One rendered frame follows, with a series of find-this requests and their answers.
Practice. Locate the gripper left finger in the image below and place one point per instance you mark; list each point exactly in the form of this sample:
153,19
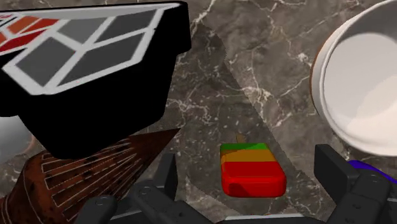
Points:
161,198

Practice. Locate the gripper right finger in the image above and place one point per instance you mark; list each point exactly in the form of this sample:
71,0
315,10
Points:
350,189

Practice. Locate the blue object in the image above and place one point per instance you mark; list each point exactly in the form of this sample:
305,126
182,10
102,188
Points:
369,167

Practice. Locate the brown ridged cone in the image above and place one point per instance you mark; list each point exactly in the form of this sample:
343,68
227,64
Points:
77,183

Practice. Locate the striped red green ice lolly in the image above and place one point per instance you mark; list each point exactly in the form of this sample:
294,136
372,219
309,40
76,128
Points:
252,173

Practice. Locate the white bowl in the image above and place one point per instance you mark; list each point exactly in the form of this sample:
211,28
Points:
359,90

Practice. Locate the black box with grid top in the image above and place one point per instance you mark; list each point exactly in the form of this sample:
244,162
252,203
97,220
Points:
93,93

